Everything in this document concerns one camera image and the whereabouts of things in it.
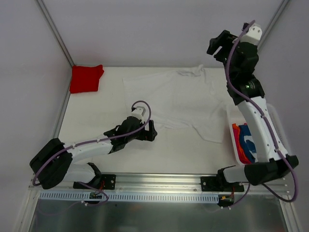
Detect red folded t-shirt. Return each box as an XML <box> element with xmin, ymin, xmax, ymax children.
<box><xmin>70</xmin><ymin>65</ymin><xmax>104</xmax><ymax>94</ymax></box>

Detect blue printed t-shirt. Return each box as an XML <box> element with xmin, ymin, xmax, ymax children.
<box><xmin>239</xmin><ymin>124</ymin><xmax>256</xmax><ymax>163</ymax></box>

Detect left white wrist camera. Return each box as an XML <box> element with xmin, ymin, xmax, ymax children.
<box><xmin>131</xmin><ymin>106</ymin><xmax>146</xmax><ymax>123</ymax></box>

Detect aluminium mounting rail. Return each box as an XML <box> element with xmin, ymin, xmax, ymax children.
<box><xmin>28</xmin><ymin>171</ymin><xmax>289</xmax><ymax>195</ymax></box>

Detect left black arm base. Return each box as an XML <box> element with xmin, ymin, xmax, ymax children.
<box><xmin>73</xmin><ymin>174</ymin><xmax>116</xmax><ymax>190</ymax></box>

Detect orange garment in basket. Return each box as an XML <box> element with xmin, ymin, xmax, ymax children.
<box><xmin>232</xmin><ymin>123</ymin><xmax>251</xmax><ymax>164</ymax></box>

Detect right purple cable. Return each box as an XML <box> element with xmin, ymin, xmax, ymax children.
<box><xmin>224</xmin><ymin>19</ymin><xmax>299</xmax><ymax>211</ymax></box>

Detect white slotted cable duct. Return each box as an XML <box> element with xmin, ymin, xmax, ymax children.
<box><xmin>39</xmin><ymin>190</ymin><xmax>219</xmax><ymax>204</ymax></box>

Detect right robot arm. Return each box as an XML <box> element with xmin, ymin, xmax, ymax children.
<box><xmin>207</xmin><ymin>30</ymin><xmax>299</xmax><ymax>191</ymax></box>

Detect purple cable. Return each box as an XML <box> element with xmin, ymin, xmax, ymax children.
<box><xmin>224</xmin><ymin>19</ymin><xmax>299</xmax><ymax>211</ymax></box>
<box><xmin>32</xmin><ymin>100</ymin><xmax>152</xmax><ymax>207</ymax></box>

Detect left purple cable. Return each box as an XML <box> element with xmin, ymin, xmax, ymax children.
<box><xmin>32</xmin><ymin>100</ymin><xmax>152</xmax><ymax>207</ymax></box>

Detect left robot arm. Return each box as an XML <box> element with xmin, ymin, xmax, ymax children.
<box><xmin>29</xmin><ymin>116</ymin><xmax>157</xmax><ymax>189</ymax></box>

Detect white t-shirt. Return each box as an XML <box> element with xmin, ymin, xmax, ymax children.
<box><xmin>123</xmin><ymin>65</ymin><xmax>226</xmax><ymax>143</ymax></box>

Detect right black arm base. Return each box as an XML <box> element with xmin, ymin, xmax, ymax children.
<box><xmin>200</xmin><ymin>176</ymin><xmax>244</xmax><ymax>192</ymax></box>

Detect white plastic laundry basket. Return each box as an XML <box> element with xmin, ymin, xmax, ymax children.
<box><xmin>226</xmin><ymin>103</ymin><xmax>291</xmax><ymax>165</ymax></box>

